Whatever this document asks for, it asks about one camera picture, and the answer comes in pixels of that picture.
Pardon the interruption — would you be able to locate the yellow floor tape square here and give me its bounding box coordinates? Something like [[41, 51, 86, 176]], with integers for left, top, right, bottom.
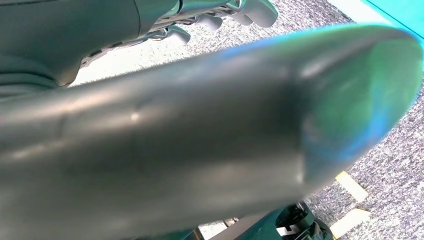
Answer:
[[329, 170, 372, 240]]

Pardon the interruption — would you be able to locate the blue metal shelf rack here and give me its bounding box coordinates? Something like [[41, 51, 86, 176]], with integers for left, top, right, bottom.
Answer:
[[361, 0, 424, 72]]

